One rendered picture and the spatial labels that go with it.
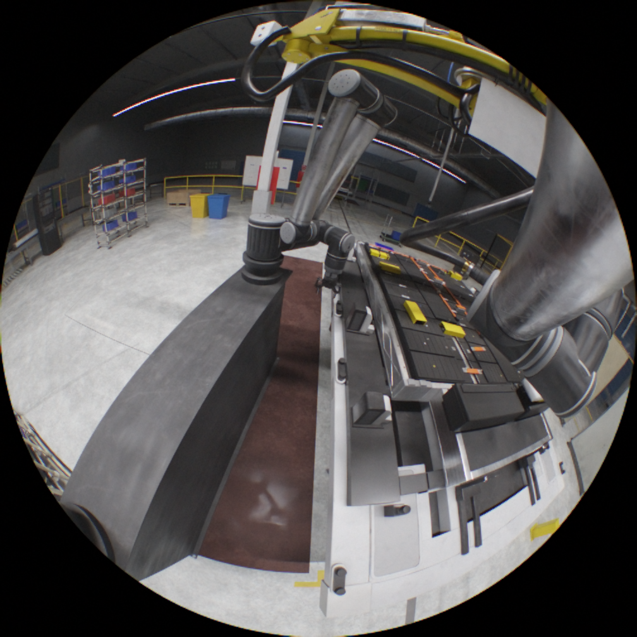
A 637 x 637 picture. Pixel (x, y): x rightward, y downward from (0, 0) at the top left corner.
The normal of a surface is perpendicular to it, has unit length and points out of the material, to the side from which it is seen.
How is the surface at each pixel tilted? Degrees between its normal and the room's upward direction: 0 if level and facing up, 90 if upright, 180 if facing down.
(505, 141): 90
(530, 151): 90
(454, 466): 90
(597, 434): 90
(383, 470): 0
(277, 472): 0
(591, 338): 61
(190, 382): 0
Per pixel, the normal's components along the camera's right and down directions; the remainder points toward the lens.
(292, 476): 0.21, -0.75
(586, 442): -0.98, -0.19
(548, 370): -0.80, 0.26
